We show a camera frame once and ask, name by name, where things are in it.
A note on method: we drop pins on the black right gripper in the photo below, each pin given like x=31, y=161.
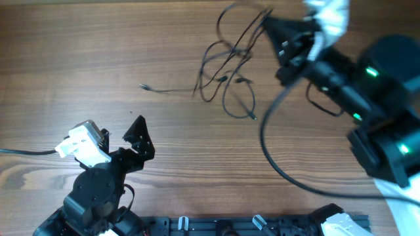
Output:
x=287, y=39

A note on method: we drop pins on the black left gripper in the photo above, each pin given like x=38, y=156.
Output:
x=135, y=161

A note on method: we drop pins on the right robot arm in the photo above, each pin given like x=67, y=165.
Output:
x=379, y=91

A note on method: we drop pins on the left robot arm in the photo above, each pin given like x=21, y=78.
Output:
x=92, y=207

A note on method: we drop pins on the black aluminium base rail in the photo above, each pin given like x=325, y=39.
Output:
x=329, y=220

